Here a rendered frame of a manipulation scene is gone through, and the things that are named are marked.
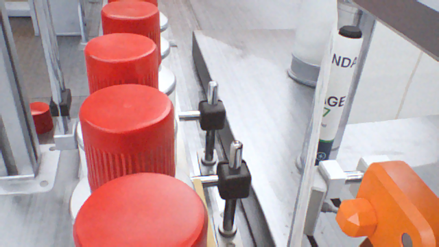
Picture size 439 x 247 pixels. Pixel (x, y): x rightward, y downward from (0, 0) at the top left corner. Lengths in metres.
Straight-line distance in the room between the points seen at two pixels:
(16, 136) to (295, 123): 0.33
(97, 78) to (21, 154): 0.32
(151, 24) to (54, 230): 0.28
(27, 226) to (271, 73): 0.40
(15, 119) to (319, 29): 0.40
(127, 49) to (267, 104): 0.38
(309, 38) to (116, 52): 0.44
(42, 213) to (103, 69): 0.31
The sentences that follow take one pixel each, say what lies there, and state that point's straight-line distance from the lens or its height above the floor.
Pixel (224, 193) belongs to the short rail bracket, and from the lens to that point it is 0.37.
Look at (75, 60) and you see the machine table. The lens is 0.78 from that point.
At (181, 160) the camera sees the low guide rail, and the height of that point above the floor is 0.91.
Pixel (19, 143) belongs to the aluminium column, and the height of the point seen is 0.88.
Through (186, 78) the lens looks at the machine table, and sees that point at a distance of 0.70.
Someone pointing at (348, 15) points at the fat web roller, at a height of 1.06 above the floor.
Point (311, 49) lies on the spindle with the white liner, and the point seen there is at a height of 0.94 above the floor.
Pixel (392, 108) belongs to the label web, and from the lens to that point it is 0.49.
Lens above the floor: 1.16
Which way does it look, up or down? 34 degrees down
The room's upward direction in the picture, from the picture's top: 4 degrees clockwise
